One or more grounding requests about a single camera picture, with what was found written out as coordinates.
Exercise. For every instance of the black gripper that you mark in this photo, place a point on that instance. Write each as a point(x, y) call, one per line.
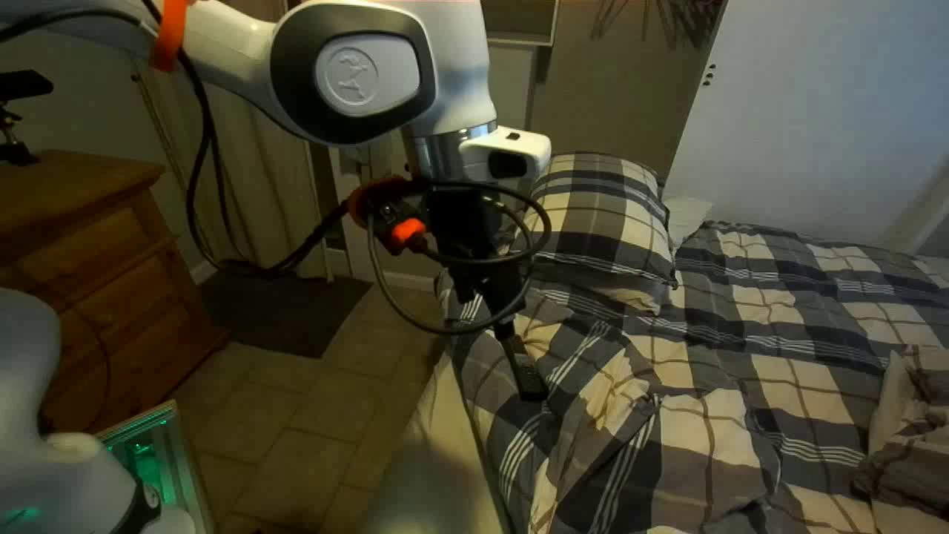
point(470, 232)

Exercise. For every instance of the plaid duvet cover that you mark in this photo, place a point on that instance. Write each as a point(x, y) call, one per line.
point(640, 418)

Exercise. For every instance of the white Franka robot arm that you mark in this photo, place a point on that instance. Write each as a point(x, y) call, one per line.
point(375, 70)

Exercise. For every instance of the beige sheeted mattress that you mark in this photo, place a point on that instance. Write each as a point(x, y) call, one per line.
point(433, 464)

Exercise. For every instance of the small plaid pillow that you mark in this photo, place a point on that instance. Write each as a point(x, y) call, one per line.
point(603, 211)

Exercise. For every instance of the dark floor mat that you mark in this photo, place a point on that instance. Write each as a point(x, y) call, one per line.
point(285, 312)

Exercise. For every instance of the white closet door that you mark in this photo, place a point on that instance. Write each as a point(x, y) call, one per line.
point(820, 108)

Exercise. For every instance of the wooden nightstand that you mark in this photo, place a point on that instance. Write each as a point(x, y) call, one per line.
point(89, 256)

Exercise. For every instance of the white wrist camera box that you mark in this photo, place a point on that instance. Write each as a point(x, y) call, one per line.
point(504, 152)

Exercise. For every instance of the aluminium base frame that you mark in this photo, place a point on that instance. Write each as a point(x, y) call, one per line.
point(158, 456)

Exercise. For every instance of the black tripod mount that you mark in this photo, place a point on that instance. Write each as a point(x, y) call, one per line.
point(19, 88)

